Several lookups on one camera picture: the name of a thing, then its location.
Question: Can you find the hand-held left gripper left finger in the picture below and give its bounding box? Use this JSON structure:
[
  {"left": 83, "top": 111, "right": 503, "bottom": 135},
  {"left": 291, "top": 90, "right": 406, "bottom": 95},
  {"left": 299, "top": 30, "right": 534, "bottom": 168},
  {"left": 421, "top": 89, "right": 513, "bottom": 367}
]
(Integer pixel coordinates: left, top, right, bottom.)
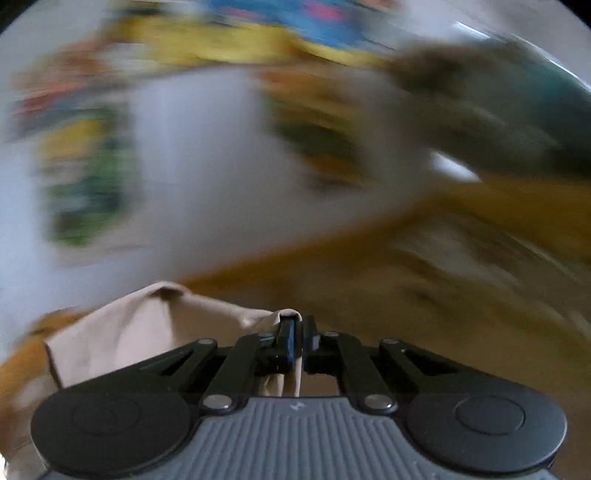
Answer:
[{"left": 115, "top": 315, "right": 298, "bottom": 414}]

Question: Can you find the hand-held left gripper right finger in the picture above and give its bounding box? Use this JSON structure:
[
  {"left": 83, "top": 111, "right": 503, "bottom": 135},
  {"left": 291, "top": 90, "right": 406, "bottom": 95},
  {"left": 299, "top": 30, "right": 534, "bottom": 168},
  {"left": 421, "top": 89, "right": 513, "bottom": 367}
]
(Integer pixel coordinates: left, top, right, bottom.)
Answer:
[{"left": 302, "top": 315, "right": 481, "bottom": 414}]

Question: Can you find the beige garment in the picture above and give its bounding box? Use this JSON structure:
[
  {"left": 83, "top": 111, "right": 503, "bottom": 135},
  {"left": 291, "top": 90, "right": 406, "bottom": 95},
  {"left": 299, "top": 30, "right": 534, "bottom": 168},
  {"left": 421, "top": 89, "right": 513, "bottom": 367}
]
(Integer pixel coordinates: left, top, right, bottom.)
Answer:
[{"left": 44, "top": 281, "right": 305, "bottom": 400}]

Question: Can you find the grey fuzzy cloth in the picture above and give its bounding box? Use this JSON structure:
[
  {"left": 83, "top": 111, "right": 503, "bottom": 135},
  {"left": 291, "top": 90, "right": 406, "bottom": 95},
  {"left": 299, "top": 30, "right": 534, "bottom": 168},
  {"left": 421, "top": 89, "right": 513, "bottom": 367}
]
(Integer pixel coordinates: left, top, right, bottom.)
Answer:
[{"left": 360, "top": 39, "right": 591, "bottom": 174}]

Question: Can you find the orange and green wall poster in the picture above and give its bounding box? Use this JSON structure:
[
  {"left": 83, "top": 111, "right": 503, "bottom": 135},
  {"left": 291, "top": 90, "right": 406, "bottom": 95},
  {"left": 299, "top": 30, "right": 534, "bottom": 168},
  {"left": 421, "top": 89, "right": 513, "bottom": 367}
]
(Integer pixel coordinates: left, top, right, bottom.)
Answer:
[{"left": 259, "top": 65, "right": 384, "bottom": 185}]

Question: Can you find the dark green wall poster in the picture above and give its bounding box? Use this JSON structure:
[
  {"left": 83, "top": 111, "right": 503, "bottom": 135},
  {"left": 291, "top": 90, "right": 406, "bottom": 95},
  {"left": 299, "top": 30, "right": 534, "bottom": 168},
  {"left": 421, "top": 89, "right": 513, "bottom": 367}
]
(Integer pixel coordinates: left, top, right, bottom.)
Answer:
[{"left": 37, "top": 115, "right": 137, "bottom": 252}]

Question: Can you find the orange and red wall poster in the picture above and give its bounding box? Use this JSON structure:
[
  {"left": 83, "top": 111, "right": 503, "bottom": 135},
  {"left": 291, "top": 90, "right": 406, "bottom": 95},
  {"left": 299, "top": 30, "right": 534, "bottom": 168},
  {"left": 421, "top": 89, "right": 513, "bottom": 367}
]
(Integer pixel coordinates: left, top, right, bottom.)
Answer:
[{"left": 7, "top": 39, "right": 125, "bottom": 139}]

